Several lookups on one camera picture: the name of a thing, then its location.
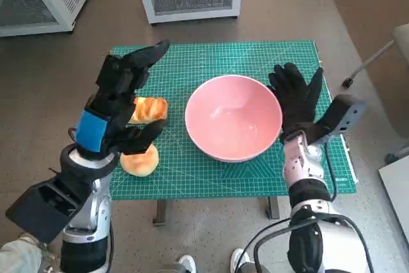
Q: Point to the white foot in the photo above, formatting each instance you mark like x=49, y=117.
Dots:
x=239, y=260
x=188, y=265

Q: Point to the person's leg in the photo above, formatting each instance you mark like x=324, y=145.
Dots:
x=19, y=257

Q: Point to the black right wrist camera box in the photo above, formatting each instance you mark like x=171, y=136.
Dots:
x=346, y=110

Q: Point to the grey chair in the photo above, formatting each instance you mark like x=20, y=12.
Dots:
x=402, y=39

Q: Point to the pink bowl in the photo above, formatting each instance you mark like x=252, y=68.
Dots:
x=233, y=116

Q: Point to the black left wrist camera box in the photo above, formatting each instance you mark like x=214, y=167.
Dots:
x=41, y=209

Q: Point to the round toy bread bun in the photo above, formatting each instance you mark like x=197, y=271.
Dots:
x=140, y=165

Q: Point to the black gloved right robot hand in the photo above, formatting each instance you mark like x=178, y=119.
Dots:
x=297, y=100

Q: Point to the green cutting mat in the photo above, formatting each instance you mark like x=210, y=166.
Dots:
x=179, y=164

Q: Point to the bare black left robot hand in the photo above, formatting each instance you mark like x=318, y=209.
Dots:
x=92, y=129

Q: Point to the white board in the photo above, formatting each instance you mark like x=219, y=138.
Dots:
x=396, y=196

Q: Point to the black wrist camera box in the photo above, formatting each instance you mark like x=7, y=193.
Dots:
x=346, y=110
x=41, y=209

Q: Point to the long twisted toy bread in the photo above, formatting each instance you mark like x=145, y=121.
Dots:
x=153, y=108

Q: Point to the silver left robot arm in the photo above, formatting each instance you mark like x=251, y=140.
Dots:
x=86, y=247

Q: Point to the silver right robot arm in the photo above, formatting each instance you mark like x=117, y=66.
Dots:
x=303, y=170

